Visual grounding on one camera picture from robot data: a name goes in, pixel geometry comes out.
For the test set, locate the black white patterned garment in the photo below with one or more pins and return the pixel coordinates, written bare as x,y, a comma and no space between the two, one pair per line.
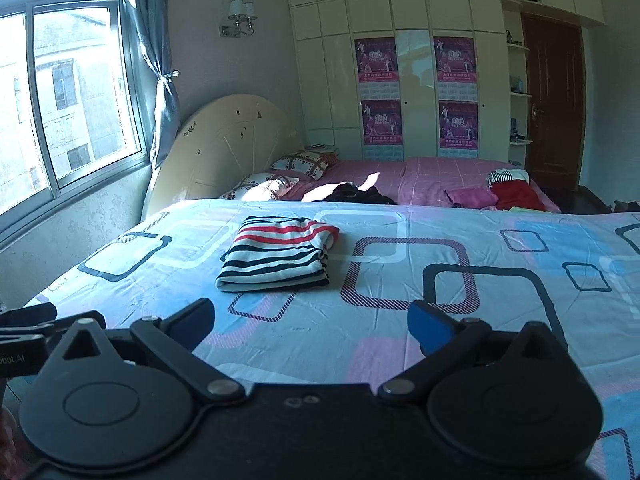
506,175

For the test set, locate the white blue patterned bed sheet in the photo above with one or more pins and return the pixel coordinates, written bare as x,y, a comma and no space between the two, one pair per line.
578,273

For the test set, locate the upper right pink poster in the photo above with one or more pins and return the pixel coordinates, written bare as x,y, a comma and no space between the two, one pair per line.
456,73

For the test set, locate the red folded garment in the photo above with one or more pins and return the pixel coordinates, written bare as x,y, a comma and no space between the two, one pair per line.
516,194

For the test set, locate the dark brown wooden door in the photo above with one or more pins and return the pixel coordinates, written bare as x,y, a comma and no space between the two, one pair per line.
556,84

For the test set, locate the cream wardrobe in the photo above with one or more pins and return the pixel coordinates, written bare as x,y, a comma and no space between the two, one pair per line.
325,32

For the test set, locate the pink poster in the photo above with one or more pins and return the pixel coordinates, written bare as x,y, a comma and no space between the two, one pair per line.
456,73
382,131
377,65
458,129

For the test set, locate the patterned pillow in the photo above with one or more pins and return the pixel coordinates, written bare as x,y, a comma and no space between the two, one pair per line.
261,187
312,164

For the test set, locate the patterned pillow far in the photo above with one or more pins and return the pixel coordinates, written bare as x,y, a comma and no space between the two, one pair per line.
312,164

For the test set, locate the wall lamp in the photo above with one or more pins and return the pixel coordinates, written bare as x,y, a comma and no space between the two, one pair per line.
241,15

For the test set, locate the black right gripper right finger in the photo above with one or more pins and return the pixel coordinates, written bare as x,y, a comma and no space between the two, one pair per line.
492,398

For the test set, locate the upper left pink poster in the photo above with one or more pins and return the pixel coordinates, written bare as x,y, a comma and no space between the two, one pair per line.
377,65

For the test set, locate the magenta folded garment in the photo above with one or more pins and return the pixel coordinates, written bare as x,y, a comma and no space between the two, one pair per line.
472,198

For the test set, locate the window with grey frame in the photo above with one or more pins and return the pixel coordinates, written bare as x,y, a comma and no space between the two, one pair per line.
70,122

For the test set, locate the black clothes on pink bed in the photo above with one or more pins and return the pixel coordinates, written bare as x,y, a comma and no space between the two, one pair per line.
348,193

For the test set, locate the lower right pink poster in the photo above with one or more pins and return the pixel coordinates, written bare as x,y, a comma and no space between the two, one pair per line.
458,129

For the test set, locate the cream round headboard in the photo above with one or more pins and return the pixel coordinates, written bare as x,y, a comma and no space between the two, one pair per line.
224,142

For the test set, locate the patterned pillow near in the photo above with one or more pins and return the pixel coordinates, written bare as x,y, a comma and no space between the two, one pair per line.
261,187

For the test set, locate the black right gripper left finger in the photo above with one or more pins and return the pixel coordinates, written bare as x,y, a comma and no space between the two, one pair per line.
119,400

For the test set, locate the red black white striped sweater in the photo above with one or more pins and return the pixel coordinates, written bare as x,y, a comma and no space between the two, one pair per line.
277,253

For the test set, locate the lower left pink poster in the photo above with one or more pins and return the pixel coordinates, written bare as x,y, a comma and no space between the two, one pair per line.
382,131

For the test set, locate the pink bed sheet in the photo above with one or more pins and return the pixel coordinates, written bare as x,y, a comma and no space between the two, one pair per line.
415,181

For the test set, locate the blue grey curtain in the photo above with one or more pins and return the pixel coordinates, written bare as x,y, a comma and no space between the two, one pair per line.
153,31

